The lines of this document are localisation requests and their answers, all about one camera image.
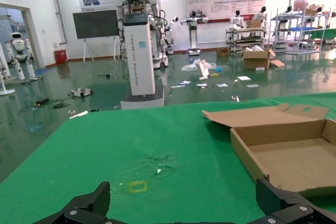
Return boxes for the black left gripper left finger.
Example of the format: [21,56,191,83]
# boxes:
[34,181,111,224]

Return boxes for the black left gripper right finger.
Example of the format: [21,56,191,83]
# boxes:
[249,178,336,224]

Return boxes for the open brown cardboard box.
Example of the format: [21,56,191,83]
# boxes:
[201,103,336,199]

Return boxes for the large open cardboard box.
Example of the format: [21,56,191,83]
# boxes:
[243,48,286,71]

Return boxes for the green table cloth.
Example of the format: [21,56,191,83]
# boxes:
[0,92,336,224]

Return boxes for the white stick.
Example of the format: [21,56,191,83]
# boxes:
[69,111,89,119]

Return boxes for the white flat device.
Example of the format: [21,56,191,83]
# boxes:
[69,87,93,98]

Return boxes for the white round stand base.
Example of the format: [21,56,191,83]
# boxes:
[0,50,16,96]

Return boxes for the red bin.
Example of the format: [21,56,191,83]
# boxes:
[54,49,68,65]

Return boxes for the white and red package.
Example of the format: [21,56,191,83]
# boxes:
[198,60,211,81]

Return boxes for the tall white column robot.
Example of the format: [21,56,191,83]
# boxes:
[115,0,166,111]

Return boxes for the white robot on wheeled base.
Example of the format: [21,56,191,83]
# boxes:
[151,16,180,69]

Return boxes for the crumpled clear plastic wrap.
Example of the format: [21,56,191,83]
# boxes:
[181,58,217,72]

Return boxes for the low shelf rack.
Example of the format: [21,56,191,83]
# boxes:
[225,26,266,52]

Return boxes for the green covered table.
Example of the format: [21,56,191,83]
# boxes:
[309,28,336,49]

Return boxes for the tall metal shelf rack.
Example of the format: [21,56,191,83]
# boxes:
[271,7,332,55]

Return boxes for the black display on stand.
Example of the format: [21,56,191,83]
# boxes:
[72,9,119,63]

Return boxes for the small white humanoid robot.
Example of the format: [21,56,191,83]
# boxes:
[253,6,269,29]
[229,9,245,30]

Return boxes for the white robot with outstretched arms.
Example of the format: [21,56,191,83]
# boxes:
[180,10,209,56]

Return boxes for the white wall pipe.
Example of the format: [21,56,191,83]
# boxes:
[50,0,68,47]

